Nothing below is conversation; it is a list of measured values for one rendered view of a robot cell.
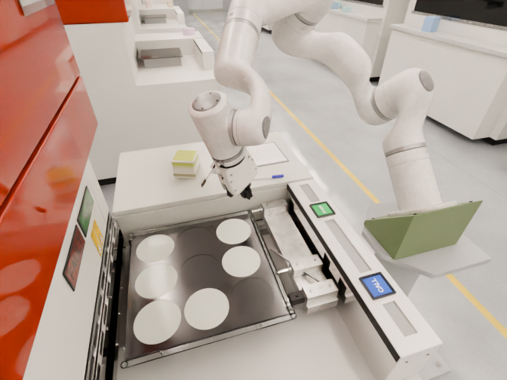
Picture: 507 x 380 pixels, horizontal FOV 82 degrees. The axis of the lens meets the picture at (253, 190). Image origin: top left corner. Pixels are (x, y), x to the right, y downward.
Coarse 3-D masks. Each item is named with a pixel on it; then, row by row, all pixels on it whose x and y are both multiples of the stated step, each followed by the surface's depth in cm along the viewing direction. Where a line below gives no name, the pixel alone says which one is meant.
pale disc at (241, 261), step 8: (232, 248) 80; (240, 248) 80; (248, 248) 80; (224, 256) 78; (232, 256) 78; (240, 256) 78; (248, 256) 78; (256, 256) 78; (224, 264) 76; (232, 264) 76; (240, 264) 76; (248, 264) 76; (256, 264) 76; (232, 272) 74; (240, 272) 74; (248, 272) 74
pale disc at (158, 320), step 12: (168, 300) 68; (144, 312) 66; (156, 312) 66; (168, 312) 66; (144, 324) 63; (156, 324) 63; (168, 324) 63; (144, 336) 61; (156, 336) 61; (168, 336) 61
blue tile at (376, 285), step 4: (376, 276) 66; (380, 276) 66; (364, 280) 65; (368, 280) 65; (372, 280) 65; (376, 280) 65; (380, 280) 65; (384, 280) 65; (368, 284) 64; (372, 284) 64; (376, 284) 64; (380, 284) 64; (384, 284) 64; (368, 288) 63; (372, 288) 63; (376, 288) 63; (380, 288) 63; (384, 288) 63; (388, 288) 63; (372, 292) 62; (376, 292) 62; (380, 292) 62; (384, 292) 62; (388, 292) 62
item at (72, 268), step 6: (78, 234) 56; (78, 240) 55; (72, 246) 52; (78, 246) 55; (72, 252) 52; (78, 252) 54; (72, 258) 51; (78, 258) 54; (72, 264) 51; (78, 264) 53; (66, 270) 48; (72, 270) 50; (72, 276) 50; (72, 282) 50
